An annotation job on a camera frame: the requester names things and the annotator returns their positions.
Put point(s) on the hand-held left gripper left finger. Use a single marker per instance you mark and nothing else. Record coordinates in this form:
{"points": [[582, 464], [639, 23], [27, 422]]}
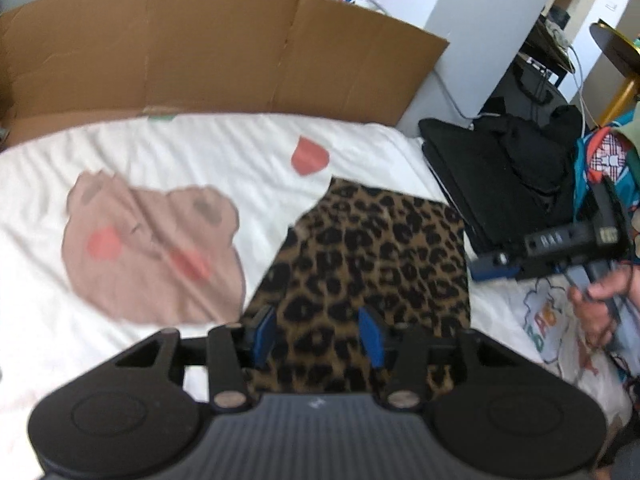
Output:
{"points": [[264, 334]]}

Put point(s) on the person's right hand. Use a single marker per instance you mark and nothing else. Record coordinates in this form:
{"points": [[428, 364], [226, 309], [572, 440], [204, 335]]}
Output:
{"points": [[605, 290]]}

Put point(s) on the leopard print skirt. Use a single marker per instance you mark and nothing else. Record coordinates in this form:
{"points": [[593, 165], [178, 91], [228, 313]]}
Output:
{"points": [[370, 255]]}

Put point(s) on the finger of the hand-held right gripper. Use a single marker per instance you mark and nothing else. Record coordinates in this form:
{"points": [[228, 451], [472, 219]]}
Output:
{"points": [[492, 272]]}

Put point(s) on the round table with gold leg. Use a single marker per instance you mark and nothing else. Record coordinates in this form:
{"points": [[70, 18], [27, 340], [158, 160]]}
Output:
{"points": [[617, 50]]}

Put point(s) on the cream bear print blanket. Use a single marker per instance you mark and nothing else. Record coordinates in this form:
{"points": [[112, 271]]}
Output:
{"points": [[210, 160]]}

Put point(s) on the low brown cardboard sheet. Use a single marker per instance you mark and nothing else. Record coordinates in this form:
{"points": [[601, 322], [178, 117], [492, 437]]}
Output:
{"points": [[200, 50]]}

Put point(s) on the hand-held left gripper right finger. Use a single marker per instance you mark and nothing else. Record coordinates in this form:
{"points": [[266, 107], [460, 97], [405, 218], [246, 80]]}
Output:
{"points": [[372, 336]]}

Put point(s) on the green cloth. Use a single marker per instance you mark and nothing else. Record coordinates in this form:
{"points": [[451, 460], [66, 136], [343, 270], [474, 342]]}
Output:
{"points": [[630, 142]]}

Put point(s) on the black desk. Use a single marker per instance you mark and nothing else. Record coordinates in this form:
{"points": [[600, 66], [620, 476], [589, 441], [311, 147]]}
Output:
{"points": [[545, 55]]}

